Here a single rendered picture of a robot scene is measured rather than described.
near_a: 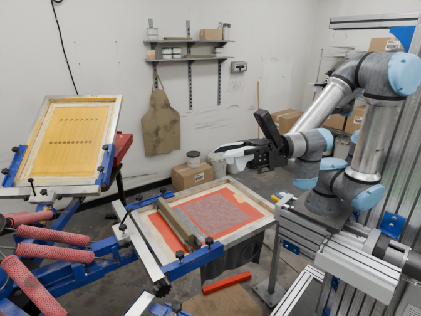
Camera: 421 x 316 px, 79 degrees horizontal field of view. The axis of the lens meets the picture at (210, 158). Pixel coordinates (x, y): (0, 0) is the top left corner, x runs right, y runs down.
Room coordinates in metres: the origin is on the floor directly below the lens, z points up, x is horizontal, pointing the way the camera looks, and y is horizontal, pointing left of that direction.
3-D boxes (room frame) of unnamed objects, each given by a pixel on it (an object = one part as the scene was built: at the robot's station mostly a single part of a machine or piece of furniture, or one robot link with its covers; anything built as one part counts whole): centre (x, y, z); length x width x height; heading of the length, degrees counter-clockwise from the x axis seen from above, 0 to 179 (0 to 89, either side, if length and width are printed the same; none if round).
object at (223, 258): (1.15, -0.12, 0.79); 0.46 x 0.09 x 0.33; 123
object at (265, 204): (1.28, 0.02, 0.97); 0.79 x 0.58 x 0.04; 123
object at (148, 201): (1.38, 0.38, 0.97); 0.30 x 0.05 x 0.07; 123
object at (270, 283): (1.49, -0.51, 0.48); 0.22 x 0.22 x 0.96; 33
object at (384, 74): (0.82, -0.55, 1.63); 0.15 x 0.12 x 0.55; 22
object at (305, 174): (0.74, -0.30, 1.56); 0.11 x 0.08 x 0.11; 22
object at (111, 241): (0.97, 0.49, 1.02); 0.17 x 0.06 x 0.05; 123
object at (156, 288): (0.73, 0.20, 1.02); 0.07 x 0.06 x 0.07; 123
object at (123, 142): (2.11, 0.99, 1.06); 0.61 x 0.46 x 0.12; 3
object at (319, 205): (0.95, -0.50, 1.31); 0.15 x 0.15 x 0.10
